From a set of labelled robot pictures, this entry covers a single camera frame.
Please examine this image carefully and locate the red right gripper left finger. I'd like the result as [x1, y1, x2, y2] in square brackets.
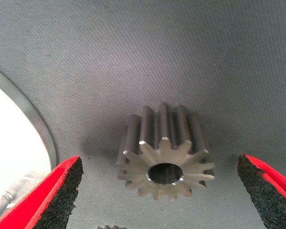
[0, 156, 84, 229]

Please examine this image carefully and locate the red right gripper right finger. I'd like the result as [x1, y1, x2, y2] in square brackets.
[236, 154, 286, 229]

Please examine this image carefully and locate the round metal carrier plate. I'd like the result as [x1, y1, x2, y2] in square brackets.
[0, 64, 57, 226]

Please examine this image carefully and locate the dark grey table cloth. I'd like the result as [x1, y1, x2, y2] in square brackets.
[0, 0, 286, 229]

